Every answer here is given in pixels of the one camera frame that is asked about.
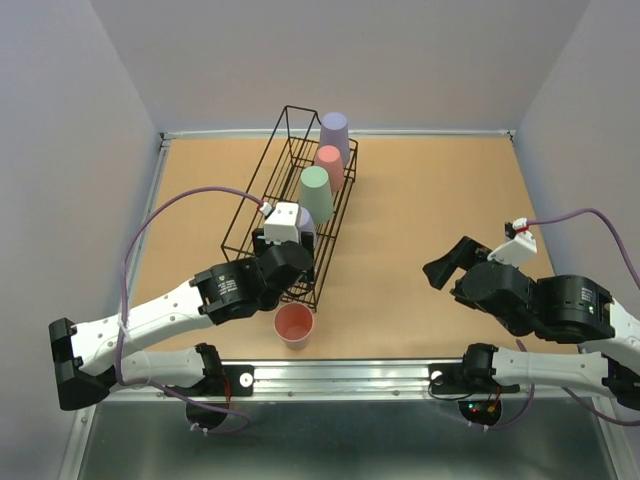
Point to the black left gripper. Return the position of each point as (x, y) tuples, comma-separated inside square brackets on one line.
[(257, 239)]

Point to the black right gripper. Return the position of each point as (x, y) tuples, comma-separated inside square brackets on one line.
[(473, 255)]

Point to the small purple cup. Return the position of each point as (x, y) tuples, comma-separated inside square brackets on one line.
[(305, 223)]

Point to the pink cup front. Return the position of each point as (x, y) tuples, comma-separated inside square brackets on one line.
[(294, 323)]

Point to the pink cup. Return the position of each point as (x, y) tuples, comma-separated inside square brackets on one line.
[(294, 323), (329, 158)]

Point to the green cup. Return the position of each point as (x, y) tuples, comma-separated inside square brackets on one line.
[(315, 194)]

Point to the pink cup back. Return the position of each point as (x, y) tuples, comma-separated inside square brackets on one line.
[(329, 158)]

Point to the large purple cup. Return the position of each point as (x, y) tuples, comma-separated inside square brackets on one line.
[(334, 132)]

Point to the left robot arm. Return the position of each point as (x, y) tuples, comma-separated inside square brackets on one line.
[(93, 359)]

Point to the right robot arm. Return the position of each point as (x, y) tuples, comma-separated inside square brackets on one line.
[(563, 309)]

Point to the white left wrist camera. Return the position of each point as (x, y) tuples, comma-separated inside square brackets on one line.
[(280, 222)]

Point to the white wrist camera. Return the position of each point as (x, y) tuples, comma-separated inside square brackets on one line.
[(280, 222), (519, 246)]

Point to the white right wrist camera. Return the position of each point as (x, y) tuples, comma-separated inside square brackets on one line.
[(519, 246)]

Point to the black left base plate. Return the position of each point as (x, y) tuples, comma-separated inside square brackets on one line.
[(236, 381)]

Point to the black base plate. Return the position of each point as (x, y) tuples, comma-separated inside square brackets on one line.
[(457, 379), (236, 381)]

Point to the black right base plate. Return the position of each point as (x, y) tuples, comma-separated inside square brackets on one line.
[(457, 379)]

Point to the aluminium mounting rail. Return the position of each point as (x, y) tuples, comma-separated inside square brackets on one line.
[(333, 380)]

